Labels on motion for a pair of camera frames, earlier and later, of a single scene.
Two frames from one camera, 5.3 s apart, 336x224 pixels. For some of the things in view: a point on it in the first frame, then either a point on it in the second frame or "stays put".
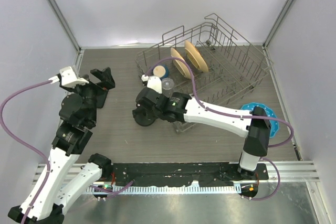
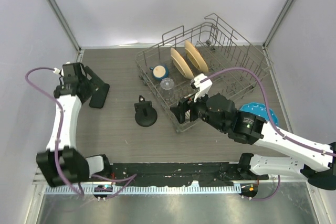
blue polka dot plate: [274, 129] stays put
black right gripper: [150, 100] → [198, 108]
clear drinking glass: [167, 84] stays put
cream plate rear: [196, 57] stays put
